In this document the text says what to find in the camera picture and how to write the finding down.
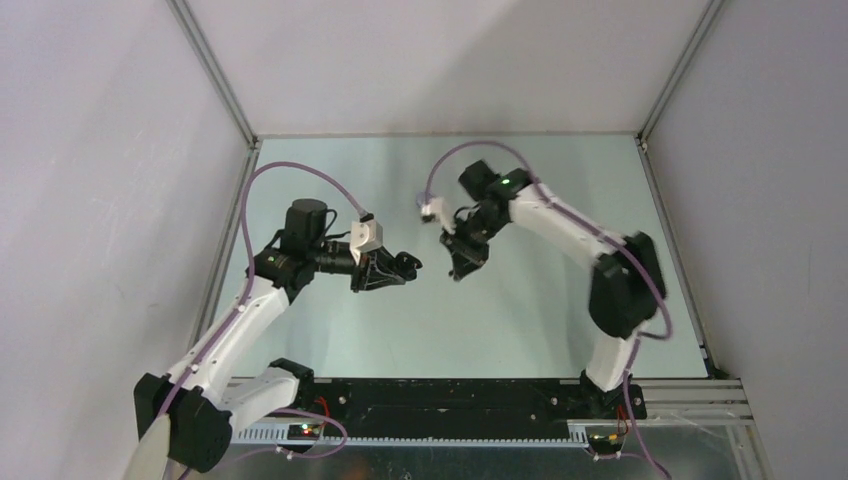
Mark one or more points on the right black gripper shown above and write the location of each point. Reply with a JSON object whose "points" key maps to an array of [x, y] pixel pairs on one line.
{"points": [[467, 259]]}

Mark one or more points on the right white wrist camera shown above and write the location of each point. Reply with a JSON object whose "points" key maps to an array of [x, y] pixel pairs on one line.
{"points": [[437, 210]]}

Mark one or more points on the aluminium frame rail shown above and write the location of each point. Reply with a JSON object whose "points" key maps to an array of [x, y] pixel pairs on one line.
{"points": [[207, 58]]}

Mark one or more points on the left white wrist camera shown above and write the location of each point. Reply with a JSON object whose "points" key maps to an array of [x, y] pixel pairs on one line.
{"points": [[366, 235]]}

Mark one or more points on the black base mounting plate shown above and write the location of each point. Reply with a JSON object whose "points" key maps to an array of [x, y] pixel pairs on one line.
{"points": [[466, 409]]}

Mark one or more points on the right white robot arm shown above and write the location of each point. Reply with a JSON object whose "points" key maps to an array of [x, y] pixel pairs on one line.
{"points": [[626, 284]]}

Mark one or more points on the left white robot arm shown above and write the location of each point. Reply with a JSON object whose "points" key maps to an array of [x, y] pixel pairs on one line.
{"points": [[191, 414]]}

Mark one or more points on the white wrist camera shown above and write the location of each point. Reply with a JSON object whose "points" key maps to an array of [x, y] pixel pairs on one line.
{"points": [[437, 210], [366, 235]]}

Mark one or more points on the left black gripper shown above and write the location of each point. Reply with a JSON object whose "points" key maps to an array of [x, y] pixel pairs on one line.
{"points": [[372, 272]]}

